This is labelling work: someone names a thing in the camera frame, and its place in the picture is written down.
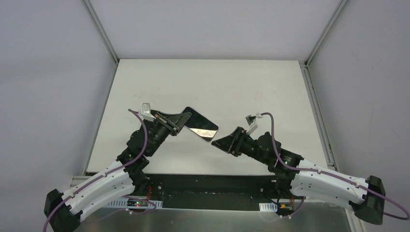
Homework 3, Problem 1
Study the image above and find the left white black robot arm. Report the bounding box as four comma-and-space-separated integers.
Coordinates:
43, 111, 192, 232

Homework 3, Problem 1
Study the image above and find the purple cable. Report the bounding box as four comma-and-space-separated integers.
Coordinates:
256, 112, 410, 220
42, 109, 148, 232

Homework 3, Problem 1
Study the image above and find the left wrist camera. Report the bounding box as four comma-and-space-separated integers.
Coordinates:
138, 103, 155, 122

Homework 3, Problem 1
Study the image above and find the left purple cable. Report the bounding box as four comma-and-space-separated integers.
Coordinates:
42, 109, 148, 232

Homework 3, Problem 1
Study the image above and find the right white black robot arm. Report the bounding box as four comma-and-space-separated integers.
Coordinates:
211, 127, 385, 225

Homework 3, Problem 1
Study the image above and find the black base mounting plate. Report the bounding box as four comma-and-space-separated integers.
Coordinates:
132, 174, 292, 211

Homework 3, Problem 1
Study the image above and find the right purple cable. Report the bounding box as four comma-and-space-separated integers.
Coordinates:
256, 112, 410, 220

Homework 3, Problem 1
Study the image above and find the black smartphone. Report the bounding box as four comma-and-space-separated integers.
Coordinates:
182, 106, 219, 143

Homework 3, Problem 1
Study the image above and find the aluminium frame rail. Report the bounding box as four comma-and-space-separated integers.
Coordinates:
64, 175, 98, 195

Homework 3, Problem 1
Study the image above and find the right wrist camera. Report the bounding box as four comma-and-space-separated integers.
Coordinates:
245, 115, 258, 135

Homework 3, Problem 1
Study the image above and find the left white cable duct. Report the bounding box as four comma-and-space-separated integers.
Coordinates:
104, 198, 154, 209

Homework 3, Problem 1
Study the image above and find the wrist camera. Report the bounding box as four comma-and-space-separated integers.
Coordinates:
245, 115, 258, 135
138, 103, 155, 122

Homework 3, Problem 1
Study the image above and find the right white cable duct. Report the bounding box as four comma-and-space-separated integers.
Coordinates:
259, 203, 278, 212

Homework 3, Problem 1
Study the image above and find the white cable duct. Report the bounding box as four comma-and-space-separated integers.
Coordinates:
259, 203, 278, 212
104, 198, 154, 209

